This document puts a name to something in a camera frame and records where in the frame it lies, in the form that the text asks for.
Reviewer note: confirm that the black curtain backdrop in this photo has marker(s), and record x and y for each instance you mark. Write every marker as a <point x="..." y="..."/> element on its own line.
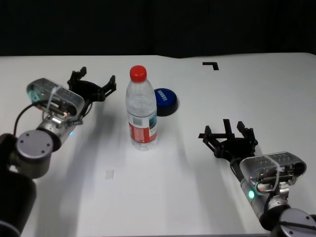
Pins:
<point x="74" y="24"/>

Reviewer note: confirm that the clear water bottle red cap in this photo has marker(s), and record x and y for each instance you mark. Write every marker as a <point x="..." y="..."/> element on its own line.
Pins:
<point x="142" y="116"/>

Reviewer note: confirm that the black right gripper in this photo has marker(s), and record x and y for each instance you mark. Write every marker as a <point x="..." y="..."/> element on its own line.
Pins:
<point x="237" y="150"/>

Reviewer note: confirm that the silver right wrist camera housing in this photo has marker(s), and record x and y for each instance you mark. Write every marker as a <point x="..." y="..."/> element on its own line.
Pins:
<point x="271" y="165"/>

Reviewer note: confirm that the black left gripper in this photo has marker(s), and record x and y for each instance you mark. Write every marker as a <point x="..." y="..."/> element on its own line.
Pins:
<point x="89" y="91"/>

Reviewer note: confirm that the blue round lid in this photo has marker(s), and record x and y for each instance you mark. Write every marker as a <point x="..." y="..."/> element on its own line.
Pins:
<point x="165" y="98"/>

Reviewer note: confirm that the black L-shaped tape mark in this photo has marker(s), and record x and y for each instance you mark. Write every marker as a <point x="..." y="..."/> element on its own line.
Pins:
<point x="213" y="64"/>

